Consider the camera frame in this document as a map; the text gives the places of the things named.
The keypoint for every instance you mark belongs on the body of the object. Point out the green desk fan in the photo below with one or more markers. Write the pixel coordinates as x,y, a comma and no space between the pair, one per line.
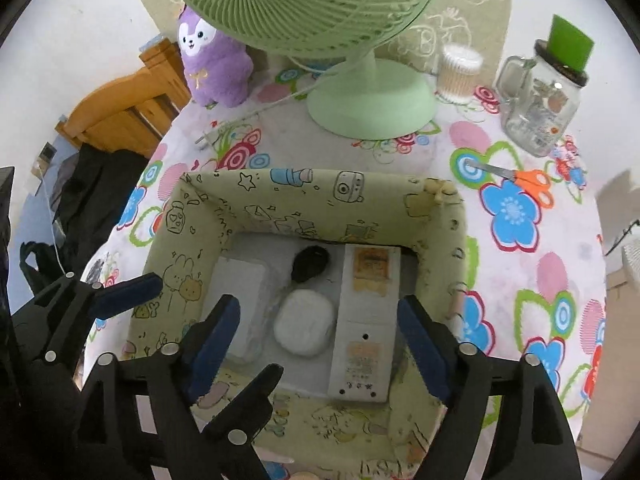
300,5

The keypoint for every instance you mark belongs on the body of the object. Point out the purple plush toy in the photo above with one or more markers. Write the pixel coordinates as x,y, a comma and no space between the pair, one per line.
215,60

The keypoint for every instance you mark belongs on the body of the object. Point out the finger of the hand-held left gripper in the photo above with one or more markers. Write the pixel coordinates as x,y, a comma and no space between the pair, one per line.
130,295
255,395

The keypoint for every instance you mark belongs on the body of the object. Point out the green printed wall sheet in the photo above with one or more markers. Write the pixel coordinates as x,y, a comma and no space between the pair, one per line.
475,5

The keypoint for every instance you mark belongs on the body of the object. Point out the beige cabinet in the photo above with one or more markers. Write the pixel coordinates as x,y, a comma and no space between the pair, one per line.
610,360

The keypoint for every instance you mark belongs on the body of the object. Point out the white clip fan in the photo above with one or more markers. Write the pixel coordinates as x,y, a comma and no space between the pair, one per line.
632,260

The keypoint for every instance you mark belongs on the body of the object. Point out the glass mug jar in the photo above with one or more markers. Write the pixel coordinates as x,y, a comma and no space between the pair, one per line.
540,110

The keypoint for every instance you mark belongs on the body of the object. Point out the wooden bed headboard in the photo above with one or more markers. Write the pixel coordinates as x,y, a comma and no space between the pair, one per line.
115,110

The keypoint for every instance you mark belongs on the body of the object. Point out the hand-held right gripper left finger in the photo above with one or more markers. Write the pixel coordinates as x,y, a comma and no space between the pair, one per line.
215,345

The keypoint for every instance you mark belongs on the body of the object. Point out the white oval textured case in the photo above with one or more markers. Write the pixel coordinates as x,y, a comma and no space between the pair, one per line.
305,322

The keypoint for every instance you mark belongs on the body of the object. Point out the white square box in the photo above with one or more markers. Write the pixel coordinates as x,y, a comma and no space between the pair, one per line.
240,300

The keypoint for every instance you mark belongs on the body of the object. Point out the floral tablecloth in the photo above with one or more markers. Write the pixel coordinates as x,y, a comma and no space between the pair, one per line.
350,155

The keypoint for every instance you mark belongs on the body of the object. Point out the black bag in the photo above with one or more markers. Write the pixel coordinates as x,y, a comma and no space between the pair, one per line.
37,265

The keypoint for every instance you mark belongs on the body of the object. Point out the small black oval device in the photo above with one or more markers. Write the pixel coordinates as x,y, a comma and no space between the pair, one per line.
310,264

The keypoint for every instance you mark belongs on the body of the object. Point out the white power strip orange label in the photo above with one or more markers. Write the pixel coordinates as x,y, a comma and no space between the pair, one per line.
365,320

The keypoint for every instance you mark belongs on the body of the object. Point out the black clothing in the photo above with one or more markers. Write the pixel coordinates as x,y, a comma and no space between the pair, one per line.
95,195

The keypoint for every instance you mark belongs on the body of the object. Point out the cotton swab container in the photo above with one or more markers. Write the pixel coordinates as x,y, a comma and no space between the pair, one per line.
457,72

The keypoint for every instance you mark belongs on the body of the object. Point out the green plastic cup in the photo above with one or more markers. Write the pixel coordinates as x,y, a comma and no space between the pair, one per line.
570,42

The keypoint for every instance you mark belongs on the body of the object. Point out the wall socket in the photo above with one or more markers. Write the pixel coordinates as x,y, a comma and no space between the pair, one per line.
47,152

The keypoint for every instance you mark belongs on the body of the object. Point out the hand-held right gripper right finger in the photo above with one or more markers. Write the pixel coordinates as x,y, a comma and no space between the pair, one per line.
425,350

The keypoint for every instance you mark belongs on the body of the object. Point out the green printed storage box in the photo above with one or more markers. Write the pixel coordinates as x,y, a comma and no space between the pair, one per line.
310,195

